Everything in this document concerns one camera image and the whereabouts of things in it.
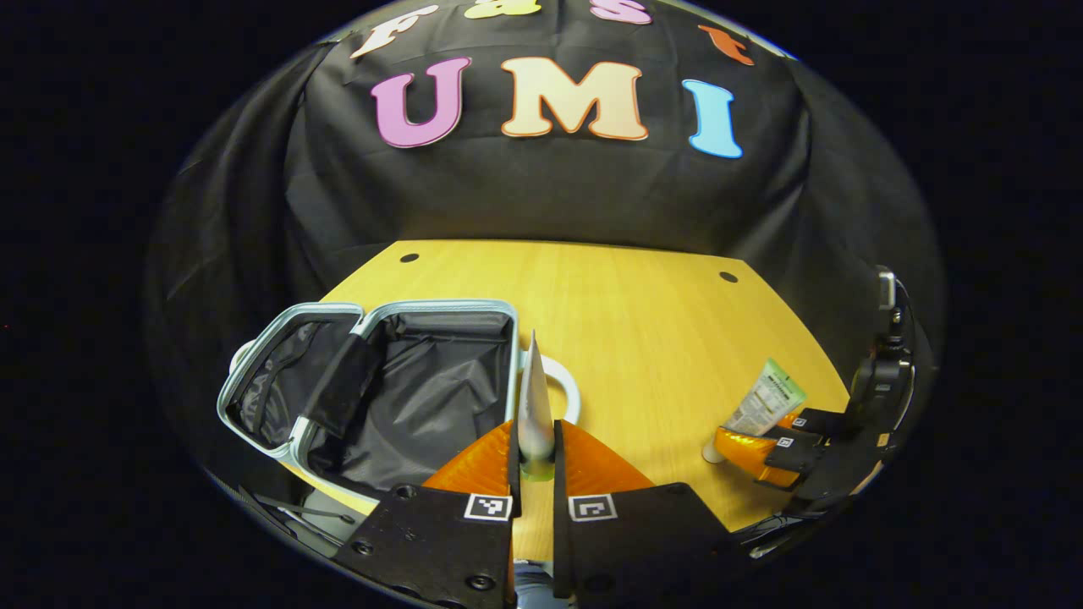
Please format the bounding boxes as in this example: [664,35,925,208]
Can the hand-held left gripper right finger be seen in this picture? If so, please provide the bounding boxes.
[552,419,737,606]

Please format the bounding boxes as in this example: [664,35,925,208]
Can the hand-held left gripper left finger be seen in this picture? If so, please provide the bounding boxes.
[334,419,521,609]

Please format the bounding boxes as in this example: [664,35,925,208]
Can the white green skin care tube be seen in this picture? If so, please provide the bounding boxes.
[702,357,807,464]

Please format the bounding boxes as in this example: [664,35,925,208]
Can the light blue suitcase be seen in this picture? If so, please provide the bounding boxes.
[216,298,583,500]

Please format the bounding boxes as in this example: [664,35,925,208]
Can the silver skin care tube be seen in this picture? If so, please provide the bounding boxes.
[516,330,557,483]

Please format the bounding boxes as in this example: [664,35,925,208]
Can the person's blue trousers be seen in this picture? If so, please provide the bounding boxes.
[512,558,559,609]

